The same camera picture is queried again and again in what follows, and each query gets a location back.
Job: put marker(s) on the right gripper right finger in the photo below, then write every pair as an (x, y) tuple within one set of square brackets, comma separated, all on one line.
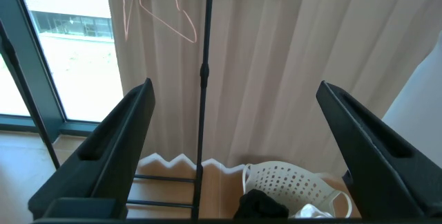
[(373, 182)]

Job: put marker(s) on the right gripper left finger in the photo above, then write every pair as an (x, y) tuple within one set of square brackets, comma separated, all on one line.
[(121, 168)]

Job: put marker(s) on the white laundry basket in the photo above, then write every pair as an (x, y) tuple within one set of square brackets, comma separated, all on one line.
[(286, 182)]

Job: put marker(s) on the black clothes rack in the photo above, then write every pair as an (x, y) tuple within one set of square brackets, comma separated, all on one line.
[(203, 75)]

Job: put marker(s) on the pink clothes hanger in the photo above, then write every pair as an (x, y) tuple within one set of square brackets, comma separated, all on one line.
[(126, 27), (165, 23)]

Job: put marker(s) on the black garment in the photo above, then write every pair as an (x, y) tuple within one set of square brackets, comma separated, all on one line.
[(259, 205)]

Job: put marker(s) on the window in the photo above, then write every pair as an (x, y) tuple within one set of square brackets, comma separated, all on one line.
[(27, 61)]

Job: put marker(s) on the beige curtain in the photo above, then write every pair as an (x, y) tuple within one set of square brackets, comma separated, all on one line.
[(276, 61)]

